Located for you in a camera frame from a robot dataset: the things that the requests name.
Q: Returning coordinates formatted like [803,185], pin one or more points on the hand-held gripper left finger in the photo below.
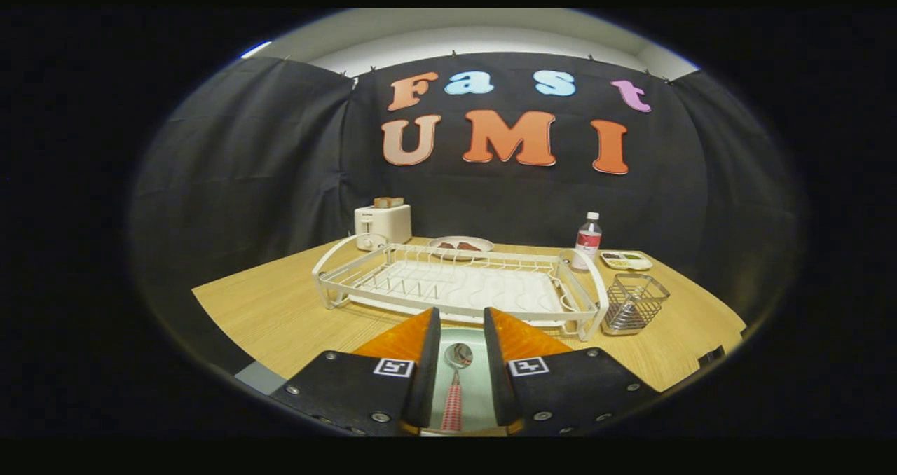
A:
[426,377]

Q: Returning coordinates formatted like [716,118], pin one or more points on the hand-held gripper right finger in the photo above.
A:
[496,377]

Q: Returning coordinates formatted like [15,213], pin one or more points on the pale green plate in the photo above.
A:
[478,391]

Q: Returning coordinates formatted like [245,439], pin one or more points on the white round plate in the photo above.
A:
[483,242]

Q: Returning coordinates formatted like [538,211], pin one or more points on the brown food pieces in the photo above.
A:
[466,246]

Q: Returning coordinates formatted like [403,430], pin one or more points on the white toaster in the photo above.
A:
[385,226]

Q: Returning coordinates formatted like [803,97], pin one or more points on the clear plastic water bottle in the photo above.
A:
[587,244]

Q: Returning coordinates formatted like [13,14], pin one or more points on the white divided snack tray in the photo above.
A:
[626,261]

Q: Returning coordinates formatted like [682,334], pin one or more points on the toast slices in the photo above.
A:
[389,202]

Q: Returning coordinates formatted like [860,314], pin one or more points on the small dark object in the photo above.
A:
[712,356]

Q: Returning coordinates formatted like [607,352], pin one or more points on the black backdrop cloth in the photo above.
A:
[245,181]

